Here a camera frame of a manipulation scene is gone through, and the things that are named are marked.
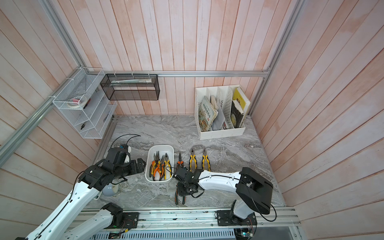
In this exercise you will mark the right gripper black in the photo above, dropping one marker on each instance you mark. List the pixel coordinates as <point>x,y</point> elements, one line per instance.
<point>181,192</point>

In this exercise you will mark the white file organizer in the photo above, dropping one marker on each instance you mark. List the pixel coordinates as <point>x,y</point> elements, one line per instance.
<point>221,98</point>

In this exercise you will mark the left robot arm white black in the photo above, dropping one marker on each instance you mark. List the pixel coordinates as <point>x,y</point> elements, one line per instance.
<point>117,165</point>

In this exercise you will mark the yellow black combination pliers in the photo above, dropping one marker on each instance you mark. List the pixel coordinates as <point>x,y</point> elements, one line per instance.
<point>193,162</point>

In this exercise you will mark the orange black long-nose pliers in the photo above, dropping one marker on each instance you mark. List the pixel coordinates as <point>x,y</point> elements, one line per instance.
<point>180,162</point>

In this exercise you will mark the black mesh wall basket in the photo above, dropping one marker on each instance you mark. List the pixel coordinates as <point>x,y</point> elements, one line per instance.
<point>131,87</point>

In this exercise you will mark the light blue alarm clock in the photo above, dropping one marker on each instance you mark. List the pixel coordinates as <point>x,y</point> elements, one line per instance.
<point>112,190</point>

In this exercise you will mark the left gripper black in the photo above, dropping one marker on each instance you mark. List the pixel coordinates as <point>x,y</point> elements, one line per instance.
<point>134,170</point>

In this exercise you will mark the orange black cutting pliers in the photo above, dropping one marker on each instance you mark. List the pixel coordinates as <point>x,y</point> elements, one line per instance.
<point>179,199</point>

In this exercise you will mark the aluminium rail frame front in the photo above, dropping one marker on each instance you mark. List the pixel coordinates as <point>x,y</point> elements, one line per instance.
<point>189,218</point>

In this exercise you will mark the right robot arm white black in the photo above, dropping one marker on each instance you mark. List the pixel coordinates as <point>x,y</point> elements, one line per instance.
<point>254,190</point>

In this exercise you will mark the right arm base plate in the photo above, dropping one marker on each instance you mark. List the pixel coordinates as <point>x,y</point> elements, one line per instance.
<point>227,218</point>

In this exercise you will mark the white wire mesh shelf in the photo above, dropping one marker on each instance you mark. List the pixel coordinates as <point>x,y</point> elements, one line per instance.
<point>92,120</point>

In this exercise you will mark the yellow handled pliers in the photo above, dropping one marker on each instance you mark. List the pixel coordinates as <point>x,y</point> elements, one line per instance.
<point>205,161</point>

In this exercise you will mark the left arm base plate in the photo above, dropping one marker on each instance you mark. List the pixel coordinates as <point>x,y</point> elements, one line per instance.
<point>127,220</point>

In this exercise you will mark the tape roll on shelf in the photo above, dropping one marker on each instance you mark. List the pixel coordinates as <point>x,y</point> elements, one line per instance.
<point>77,102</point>

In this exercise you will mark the yellow black long-nose pliers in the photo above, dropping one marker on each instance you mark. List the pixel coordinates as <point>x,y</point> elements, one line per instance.
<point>167,167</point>

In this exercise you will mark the white plastic storage box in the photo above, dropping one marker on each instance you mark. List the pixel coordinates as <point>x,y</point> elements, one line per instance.
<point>163,149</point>

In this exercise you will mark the dark cover book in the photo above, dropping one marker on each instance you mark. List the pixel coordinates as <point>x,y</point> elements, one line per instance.
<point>237,114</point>

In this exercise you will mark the orange black greener pliers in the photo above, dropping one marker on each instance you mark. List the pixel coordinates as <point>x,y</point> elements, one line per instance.
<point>157,166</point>

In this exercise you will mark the colourful cover book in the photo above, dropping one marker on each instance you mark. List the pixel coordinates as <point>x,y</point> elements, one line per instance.
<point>207,114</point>

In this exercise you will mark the yellow book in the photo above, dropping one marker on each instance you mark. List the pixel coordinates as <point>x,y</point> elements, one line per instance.
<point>240,96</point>

